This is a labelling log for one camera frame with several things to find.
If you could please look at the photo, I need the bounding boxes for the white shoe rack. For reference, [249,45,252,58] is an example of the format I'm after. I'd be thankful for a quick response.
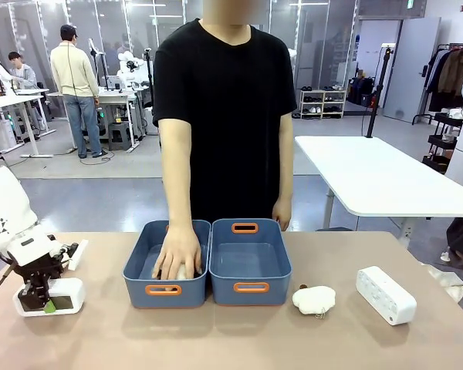
[298,87,348,120]

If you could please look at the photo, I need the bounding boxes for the black camera stand pole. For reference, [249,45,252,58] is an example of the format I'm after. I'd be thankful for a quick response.
[364,43,395,139]

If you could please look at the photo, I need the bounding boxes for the person's right hand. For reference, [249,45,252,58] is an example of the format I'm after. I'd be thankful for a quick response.
[151,224,204,281]

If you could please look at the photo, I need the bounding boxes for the white power strip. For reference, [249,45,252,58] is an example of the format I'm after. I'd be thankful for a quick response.
[355,265,418,327]

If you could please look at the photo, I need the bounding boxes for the white folding table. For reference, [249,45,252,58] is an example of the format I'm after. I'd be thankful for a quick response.
[293,135,463,247]

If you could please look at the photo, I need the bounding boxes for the man in cream sweater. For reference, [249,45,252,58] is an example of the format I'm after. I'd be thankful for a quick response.
[49,23,108,160]

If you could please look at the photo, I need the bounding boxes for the clothes rack with coats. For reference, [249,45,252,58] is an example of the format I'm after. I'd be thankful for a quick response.
[411,43,463,126]

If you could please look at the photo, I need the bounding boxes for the white plush toy with keyring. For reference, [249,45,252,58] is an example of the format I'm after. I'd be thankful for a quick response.
[291,284,337,320]

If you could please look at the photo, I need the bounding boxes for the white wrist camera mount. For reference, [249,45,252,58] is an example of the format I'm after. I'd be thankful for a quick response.
[7,234,90,271]

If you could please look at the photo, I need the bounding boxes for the seated person in grey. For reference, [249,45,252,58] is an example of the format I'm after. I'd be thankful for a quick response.
[6,50,40,92]

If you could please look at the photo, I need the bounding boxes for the person in black t-shirt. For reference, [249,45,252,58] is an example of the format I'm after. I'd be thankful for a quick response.
[152,7,297,224]

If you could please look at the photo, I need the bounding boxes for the white background desk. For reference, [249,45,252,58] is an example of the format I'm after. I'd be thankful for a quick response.
[0,87,58,160]

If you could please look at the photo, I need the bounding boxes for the blue basket orange handles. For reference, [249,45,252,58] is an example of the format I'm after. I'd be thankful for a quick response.
[208,217,293,307]
[122,219,212,310]

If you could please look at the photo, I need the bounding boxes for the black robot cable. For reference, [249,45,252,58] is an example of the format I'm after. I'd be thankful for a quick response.
[0,252,19,298]

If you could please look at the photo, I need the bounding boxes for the white crumpled cloth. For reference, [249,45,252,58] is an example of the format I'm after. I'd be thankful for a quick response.
[418,261,463,304]

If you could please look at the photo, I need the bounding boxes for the person's left hand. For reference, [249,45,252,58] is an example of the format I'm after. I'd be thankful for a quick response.
[271,195,293,233]

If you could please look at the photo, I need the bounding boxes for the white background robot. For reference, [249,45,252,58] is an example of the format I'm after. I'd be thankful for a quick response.
[116,49,147,92]

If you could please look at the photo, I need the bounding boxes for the person's left forearm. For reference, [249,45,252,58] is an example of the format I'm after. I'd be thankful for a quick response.
[278,113,295,202]

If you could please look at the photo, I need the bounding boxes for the grey step stool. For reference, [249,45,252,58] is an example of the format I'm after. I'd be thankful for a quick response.
[106,122,135,153]

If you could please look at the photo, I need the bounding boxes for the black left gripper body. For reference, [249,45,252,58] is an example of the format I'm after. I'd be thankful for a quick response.
[6,243,80,288]

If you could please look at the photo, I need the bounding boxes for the white workbench desk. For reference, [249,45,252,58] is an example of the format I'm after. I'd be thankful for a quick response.
[46,89,150,153]

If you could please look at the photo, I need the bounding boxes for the white digital clock with screen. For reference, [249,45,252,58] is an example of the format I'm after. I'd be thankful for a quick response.
[12,277,87,318]

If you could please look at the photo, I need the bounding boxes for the person's right forearm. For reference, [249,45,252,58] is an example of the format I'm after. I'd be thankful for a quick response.
[157,117,196,232]

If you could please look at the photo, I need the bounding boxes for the black utility cart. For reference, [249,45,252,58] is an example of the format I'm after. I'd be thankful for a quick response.
[421,110,463,175]

